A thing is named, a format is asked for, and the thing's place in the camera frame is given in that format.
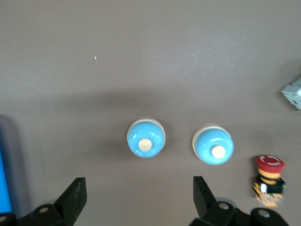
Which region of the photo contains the brown table mat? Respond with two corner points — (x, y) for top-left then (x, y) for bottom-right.
(0, 0), (301, 226)

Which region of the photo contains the blue plastic tray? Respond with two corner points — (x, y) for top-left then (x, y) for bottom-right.
(0, 114), (13, 214)

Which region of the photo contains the red yellow emergency stop button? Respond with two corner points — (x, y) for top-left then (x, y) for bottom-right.
(252, 154), (287, 208)

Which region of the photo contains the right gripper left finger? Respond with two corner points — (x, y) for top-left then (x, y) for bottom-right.
(0, 178), (87, 226)

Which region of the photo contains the white circuit breaker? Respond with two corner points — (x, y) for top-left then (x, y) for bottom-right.
(281, 76), (301, 110)

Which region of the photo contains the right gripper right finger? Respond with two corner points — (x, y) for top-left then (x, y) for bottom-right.
(190, 176), (289, 226)

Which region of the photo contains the scratched blue call bell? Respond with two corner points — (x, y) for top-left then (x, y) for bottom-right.
(126, 119), (166, 159)

